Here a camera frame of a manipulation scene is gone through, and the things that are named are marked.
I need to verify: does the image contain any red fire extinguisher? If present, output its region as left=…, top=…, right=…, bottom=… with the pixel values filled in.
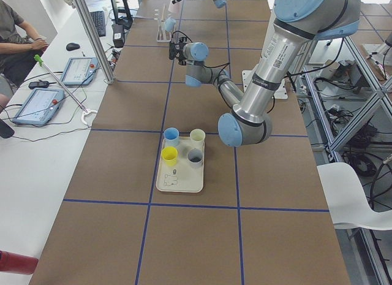
left=1, top=251, right=39, bottom=275

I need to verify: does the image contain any teach pendant tablet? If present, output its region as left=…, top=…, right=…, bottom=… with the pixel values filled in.
left=61, top=57, right=99, bottom=87
left=11, top=88, right=65, bottom=126

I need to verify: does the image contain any black monitor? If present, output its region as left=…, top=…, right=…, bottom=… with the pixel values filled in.
left=108, top=0, right=135, bottom=30

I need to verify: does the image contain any black label box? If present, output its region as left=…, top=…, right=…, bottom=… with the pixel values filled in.
left=111, top=24, right=125, bottom=48

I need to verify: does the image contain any far teach pendant tablet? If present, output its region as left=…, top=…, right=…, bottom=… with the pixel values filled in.
left=61, top=57, right=99, bottom=87

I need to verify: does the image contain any grey cup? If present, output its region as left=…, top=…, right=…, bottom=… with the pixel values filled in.
left=187, top=148, right=204, bottom=169

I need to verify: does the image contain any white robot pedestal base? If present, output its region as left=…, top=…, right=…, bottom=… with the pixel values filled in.
left=241, top=70, right=288, bottom=99

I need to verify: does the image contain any black keyboard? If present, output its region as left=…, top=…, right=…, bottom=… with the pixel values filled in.
left=90, top=10, right=106, bottom=37

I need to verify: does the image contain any cream white cup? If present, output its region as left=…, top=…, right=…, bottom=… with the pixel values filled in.
left=189, top=129, right=206, bottom=146

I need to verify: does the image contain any cream plastic tray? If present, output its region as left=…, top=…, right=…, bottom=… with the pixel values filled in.
left=155, top=137, right=205, bottom=193

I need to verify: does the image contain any yellow cup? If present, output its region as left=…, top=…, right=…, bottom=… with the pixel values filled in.
left=161, top=146, right=178, bottom=167

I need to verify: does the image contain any aluminium frame post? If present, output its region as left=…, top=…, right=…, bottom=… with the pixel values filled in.
left=73, top=0, right=115, bottom=85

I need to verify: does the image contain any seated person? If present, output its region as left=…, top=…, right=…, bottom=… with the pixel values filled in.
left=0, top=0, right=50, bottom=108

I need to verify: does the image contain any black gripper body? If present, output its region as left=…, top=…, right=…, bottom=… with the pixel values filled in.
left=168, top=32, right=187, bottom=65

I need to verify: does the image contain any white wire cup rack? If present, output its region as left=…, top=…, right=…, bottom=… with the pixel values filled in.
left=154, top=4, right=177, bottom=43

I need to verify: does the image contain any metal grabber stick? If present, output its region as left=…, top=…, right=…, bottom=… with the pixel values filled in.
left=34, top=55, right=97, bottom=126

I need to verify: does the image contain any white plastic chair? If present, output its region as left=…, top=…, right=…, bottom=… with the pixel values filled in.
left=317, top=162, right=391, bottom=230

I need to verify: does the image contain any black computer mouse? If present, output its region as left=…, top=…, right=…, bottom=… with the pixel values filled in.
left=66, top=42, right=80, bottom=51

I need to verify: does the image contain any near teach pendant tablet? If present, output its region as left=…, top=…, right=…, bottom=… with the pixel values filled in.
left=11, top=88, right=65, bottom=126

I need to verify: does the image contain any light blue cup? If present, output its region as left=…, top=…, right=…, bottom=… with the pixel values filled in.
left=164, top=17, right=176, bottom=32

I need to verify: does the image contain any wooden rack dowel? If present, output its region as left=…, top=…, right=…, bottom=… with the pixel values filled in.
left=157, top=4, right=167, bottom=42

